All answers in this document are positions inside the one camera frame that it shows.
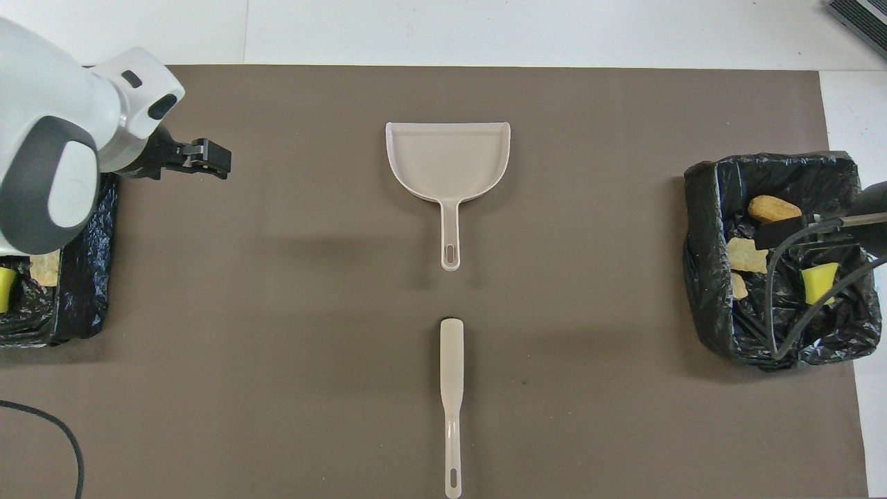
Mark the yellow green scrub sponge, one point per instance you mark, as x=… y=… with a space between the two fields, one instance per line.
x=820 y=283

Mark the beige plastic dustpan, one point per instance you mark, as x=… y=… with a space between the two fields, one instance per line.
x=447 y=159

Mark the striped orange croissant piece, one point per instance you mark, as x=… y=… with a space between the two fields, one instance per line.
x=739 y=286

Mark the pale bread chunk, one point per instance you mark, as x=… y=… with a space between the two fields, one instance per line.
x=747 y=256

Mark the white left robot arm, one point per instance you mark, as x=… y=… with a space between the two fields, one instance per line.
x=48 y=138

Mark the yellow sponge piece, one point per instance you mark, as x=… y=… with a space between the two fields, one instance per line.
x=5 y=287

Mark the brown oval bun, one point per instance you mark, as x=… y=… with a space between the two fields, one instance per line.
x=773 y=208

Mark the pale orange croissant piece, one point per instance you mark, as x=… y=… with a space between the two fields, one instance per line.
x=47 y=269

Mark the bin with black bag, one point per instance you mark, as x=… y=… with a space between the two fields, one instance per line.
x=83 y=277
x=783 y=333

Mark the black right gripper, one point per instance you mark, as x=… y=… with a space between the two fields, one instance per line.
x=872 y=222

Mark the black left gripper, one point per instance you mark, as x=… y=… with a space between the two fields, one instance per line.
x=156 y=156

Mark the brown table mat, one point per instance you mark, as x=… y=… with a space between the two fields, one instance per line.
x=277 y=277

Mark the dark ribbed box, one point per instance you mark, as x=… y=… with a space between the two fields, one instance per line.
x=859 y=21

